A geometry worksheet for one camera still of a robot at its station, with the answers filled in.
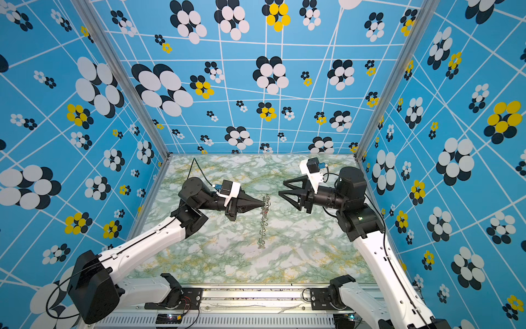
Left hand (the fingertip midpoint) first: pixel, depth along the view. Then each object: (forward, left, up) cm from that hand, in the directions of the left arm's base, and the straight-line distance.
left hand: (263, 204), depth 59 cm
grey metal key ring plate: (+2, 0, -10) cm, 10 cm away
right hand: (+5, -6, +1) cm, 8 cm away
